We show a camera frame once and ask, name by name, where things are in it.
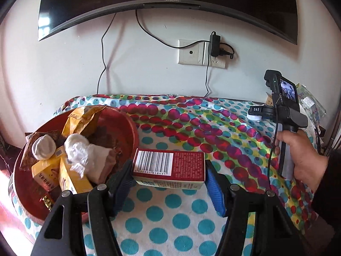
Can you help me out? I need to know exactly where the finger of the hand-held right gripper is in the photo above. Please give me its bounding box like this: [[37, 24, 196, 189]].
[[248, 106, 275, 118]]

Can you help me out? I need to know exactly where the polka dot cloth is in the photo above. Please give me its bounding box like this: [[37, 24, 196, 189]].
[[16, 94, 320, 256]]

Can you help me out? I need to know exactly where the clear bag of papers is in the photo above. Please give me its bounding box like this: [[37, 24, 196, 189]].
[[295, 83, 327, 118]]

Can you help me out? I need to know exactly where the yellow crumpled packet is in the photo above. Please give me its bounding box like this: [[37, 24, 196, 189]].
[[62, 106, 108, 137]]

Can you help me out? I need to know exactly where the white round bundle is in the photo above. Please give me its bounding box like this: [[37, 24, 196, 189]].
[[31, 135, 56, 161]]

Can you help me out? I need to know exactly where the clear plastic bag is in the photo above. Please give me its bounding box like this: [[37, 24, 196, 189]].
[[64, 134, 90, 179]]

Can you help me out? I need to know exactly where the person's right forearm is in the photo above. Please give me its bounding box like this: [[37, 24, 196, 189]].
[[311, 147, 341, 231]]

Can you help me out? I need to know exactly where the black television cable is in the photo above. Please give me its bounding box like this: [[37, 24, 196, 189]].
[[135, 9, 211, 49]]

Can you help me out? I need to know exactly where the brown patterned packet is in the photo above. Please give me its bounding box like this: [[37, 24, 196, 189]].
[[20, 129, 66, 172]]

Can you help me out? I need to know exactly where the red round basin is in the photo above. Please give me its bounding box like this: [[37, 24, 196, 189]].
[[12, 106, 139, 224]]

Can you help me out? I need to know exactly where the black adapter cable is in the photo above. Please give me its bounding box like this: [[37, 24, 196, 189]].
[[204, 57, 210, 97]]

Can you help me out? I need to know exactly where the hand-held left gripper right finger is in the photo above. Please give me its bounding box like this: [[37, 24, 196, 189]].
[[204, 160, 309, 256]]

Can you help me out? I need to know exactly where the yellow cartoon medicine box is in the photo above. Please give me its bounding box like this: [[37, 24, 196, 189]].
[[31, 152, 65, 191]]

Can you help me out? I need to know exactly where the white wall socket plate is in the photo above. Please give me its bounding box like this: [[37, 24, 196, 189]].
[[178, 39, 207, 66]]

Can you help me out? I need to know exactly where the thin black hanging cable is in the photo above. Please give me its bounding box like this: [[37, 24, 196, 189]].
[[96, 13, 118, 96]]

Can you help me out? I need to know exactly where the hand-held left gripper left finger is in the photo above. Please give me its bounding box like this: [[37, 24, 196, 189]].
[[30, 159, 137, 256]]

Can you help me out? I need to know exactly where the white five-hole wall socket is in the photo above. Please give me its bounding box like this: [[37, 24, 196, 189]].
[[206, 55, 227, 69]]

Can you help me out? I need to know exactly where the red medicine box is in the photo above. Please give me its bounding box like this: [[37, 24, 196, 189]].
[[131, 148, 206, 190]]

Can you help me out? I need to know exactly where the black power adapter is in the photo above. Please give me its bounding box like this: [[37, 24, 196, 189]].
[[210, 31, 222, 58]]

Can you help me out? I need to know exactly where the black angled plug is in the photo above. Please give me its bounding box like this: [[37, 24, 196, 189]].
[[220, 43, 235, 60]]

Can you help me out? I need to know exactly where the person's right hand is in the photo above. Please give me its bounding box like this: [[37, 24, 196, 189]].
[[274, 130, 329, 192]]

